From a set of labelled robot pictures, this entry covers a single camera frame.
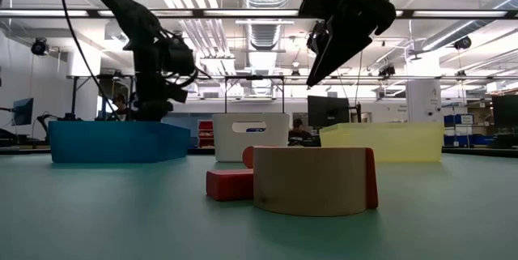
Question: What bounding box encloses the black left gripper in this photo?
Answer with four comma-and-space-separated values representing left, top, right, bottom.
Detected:
134, 71, 176, 122

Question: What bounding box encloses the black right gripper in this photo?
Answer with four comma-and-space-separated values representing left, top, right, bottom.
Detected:
307, 0, 397, 87

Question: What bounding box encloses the red rectangular block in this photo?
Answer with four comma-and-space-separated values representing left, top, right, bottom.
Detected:
205, 168, 255, 202

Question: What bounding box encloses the natural wooden half-round block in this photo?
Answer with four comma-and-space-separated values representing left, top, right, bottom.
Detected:
253, 145, 370, 218

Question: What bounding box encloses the black round ceiling fixture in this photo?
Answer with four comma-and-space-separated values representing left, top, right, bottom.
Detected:
30, 37, 50, 57
377, 64, 397, 78
453, 35, 473, 51
305, 20, 325, 54

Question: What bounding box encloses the person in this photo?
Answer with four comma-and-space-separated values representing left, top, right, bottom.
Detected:
287, 117, 321, 147
105, 92, 137, 122

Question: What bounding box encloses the dark hanging monitor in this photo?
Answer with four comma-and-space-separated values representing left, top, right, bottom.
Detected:
98, 74, 134, 101

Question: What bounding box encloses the blue plastic bin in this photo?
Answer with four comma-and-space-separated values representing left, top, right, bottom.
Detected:
47, 120, 192, 164

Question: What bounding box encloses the dark computer monitor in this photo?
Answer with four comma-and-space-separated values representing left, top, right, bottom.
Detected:
307, 95, 350, 128
491, 94, 518, 130

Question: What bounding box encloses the red storage shelf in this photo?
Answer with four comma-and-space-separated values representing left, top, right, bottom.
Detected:
197, 120, 214, 148

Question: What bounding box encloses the white pillar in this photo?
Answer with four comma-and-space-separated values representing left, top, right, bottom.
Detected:
405, 78, 442, 124

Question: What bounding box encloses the yellow plastic bin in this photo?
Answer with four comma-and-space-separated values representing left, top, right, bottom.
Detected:
318, 121, 445, 163

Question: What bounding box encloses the blue-screen monitor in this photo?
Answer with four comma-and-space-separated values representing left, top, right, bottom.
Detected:
11, 97, 35, 126

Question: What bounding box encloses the blue storage bin rack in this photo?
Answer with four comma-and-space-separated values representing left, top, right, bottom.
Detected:
443, 113, 495, 147

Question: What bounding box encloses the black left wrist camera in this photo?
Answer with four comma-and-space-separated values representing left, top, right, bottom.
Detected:
163, 83, 190, 104

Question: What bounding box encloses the thin hanging cable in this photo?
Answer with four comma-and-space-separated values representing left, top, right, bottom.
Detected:
354, 51, 364, 105

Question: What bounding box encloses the white plastic bin with handle slot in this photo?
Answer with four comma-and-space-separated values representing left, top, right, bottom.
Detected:
211, 113, 291, 163

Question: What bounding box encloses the long black workstation frame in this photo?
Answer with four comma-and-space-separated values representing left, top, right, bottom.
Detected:
66, 74, 518, 120

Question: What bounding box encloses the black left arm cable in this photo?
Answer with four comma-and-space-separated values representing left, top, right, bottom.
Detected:
58, 0, 122, 121

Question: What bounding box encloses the black table edge rail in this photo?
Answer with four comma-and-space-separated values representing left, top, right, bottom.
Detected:
0, 146, 518, 159

